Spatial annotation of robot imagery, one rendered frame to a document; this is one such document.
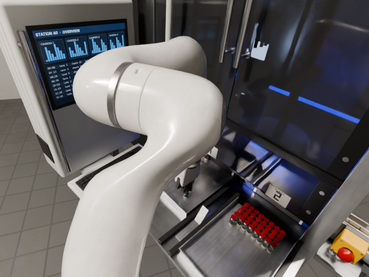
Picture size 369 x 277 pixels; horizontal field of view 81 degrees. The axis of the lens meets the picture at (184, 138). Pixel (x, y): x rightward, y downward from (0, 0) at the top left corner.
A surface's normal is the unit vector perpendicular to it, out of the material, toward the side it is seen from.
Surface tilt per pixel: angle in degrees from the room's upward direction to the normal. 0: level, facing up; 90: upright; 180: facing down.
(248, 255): 0
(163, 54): 67
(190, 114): 44
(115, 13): 90
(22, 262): 0
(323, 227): 90
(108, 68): 22
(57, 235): 0
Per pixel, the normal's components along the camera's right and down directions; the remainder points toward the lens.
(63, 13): 0.76, 0.44
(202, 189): 0.08, -0.80
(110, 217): 0.10, -0.10
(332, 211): -0.73, 0.36
